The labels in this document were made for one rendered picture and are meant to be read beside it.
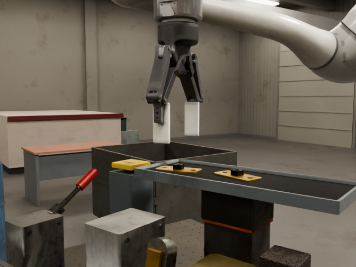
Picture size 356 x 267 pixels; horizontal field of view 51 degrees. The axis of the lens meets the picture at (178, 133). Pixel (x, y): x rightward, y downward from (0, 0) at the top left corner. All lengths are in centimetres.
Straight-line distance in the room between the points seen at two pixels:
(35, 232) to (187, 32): 47
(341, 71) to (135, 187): 61
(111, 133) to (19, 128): 170
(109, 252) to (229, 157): 284
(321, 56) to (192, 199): 230
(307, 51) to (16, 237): 76
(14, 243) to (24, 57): 901
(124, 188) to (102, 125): 657
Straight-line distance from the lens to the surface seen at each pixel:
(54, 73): 988
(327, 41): 99
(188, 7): 68
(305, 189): 59
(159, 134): 64
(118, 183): 79
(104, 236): 56
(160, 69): 63
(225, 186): 59
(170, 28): 67
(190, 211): 315
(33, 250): 79
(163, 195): 294
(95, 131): 729
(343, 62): 104
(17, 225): 77
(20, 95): 965
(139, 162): 79
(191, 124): 76
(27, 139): 691
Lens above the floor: 130
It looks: 5 degrees down
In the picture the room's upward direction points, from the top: straight up
